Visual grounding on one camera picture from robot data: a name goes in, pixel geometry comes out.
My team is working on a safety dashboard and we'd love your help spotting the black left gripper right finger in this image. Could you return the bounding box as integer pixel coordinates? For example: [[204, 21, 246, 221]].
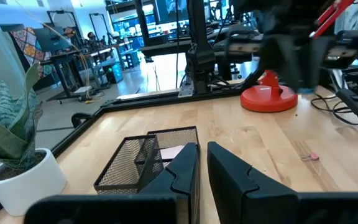
[[206, 142, 358, 224]]

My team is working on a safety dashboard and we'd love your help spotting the black lamp cable with switch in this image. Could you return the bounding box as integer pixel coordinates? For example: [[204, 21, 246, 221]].
[[310, 88, 358, 131]]

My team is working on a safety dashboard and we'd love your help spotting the person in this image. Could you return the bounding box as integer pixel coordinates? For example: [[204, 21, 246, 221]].
[[85, 30, 101, 50]]

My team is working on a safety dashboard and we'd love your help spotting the colourful patterned quilt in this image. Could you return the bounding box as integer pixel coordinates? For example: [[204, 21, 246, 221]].
[[10, 27, 55, 78]]

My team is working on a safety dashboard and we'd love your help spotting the black table clamp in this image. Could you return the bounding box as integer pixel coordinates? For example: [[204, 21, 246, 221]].
[[71, 112, 93, 129]]

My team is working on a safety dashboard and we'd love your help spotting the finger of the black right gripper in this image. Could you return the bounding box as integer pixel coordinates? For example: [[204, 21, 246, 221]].
[[300, 40, 331, 90], [261, 43, 298, 90]]

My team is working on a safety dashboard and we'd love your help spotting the red desk lamp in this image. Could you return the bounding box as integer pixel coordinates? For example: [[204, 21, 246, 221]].
[[240, 0, 356, 114]]

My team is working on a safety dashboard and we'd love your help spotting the snake plant in white pot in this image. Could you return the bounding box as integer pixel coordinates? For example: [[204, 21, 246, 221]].
[[0, 62, 68, 217]]

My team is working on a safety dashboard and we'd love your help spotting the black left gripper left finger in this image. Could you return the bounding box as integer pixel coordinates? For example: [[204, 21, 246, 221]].
[[23, 142, 201, 224]]

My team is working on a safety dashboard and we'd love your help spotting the black mesh desk organizer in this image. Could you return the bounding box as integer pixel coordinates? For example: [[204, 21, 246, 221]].
[[93, 125, 200, 195]]

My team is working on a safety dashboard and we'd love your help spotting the black desk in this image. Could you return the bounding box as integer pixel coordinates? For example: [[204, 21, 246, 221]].
[[40, 40, 133, 101]]

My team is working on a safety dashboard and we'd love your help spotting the pink binder clip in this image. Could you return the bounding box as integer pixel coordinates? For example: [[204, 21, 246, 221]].
[[301, 152, 321, 162]]

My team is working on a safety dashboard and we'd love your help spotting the computer with blue light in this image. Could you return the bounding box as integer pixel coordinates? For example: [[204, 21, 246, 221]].
[[105, 60, 124, 84]]

